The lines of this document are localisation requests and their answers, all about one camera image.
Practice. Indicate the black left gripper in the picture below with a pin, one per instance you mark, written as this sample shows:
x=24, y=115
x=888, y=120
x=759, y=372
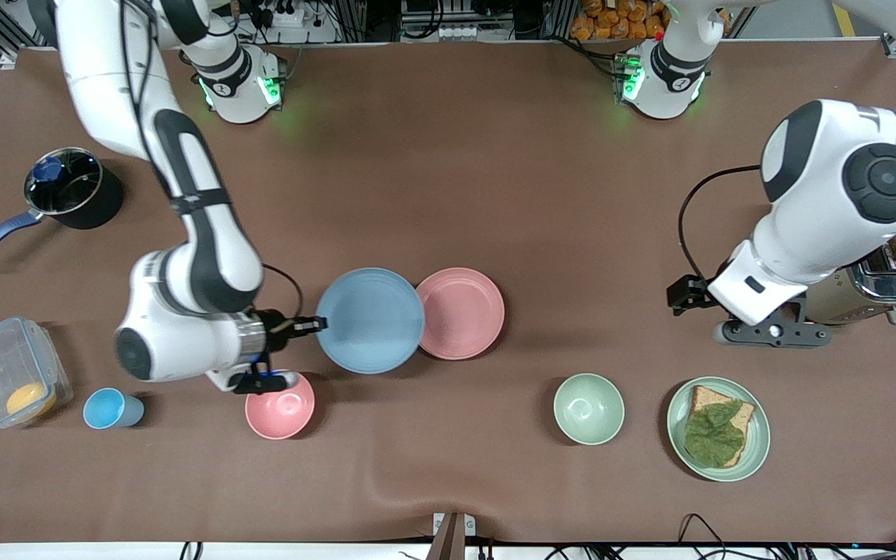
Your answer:
x=684, y=293

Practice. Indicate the metal camera bracket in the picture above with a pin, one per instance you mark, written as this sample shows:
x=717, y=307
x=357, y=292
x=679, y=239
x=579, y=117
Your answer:
x=448, y=537

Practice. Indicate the green bowl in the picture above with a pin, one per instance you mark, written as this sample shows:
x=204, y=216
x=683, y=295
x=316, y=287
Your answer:
x=588, y=408

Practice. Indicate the blue plate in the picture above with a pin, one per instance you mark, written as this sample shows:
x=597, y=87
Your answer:
x=370, y=320

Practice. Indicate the bread slice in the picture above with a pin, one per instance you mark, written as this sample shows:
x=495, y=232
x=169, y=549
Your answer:
x=708, y=398

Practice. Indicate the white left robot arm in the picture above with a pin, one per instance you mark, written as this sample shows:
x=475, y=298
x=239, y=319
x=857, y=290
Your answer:
x=821, y=218

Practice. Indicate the blue cup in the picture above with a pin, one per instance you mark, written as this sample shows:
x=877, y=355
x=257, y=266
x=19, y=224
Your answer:
x=104, y=408

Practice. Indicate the orange snack packets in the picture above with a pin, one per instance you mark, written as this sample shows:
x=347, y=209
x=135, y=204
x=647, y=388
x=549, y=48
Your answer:
x=611, y=23

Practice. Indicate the pink plate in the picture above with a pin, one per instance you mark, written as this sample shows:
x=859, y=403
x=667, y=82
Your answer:
x=463, y=314

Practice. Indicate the pink bowl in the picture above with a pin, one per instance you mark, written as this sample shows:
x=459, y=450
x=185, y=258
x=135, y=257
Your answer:
x=281, y=412

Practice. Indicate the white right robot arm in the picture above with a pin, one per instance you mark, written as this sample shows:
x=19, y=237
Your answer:
x=207, y=257

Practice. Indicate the green lettuce leaf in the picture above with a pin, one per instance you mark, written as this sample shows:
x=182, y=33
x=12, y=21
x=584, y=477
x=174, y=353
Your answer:
x=712, y=435

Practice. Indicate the green plate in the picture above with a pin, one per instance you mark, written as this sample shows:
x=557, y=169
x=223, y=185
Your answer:
x=759, y=435

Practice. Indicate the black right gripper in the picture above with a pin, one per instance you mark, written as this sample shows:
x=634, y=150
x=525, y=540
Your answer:
x=280, y=330

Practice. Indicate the white power strip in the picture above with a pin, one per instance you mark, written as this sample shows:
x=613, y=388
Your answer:
x=285, y=31
x=448, y=33

